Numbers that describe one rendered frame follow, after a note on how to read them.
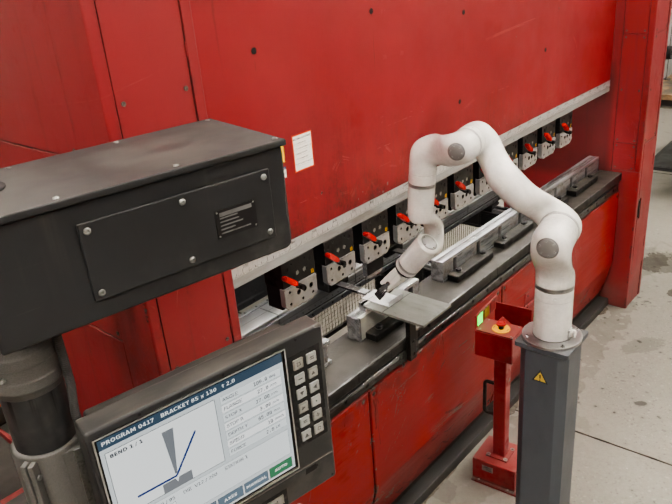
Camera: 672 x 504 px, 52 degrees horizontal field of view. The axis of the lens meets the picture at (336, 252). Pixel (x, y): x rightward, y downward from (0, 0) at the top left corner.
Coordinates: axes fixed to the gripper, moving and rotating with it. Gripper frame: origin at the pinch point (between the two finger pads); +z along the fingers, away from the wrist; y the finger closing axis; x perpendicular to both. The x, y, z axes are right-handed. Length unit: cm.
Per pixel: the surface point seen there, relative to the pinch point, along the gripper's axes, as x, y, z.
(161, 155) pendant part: -20, 119, -102
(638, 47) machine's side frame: -25, -216, -50
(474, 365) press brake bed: 44, -49, 37
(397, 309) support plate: 8.7, 3.9, -2.8
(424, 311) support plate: 15.6, -0.1, -8.6
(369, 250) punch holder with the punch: -12.7, 6.4, -14.1
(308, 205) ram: -30, 34, -34
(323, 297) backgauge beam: -15.8, 3.6, 24.9
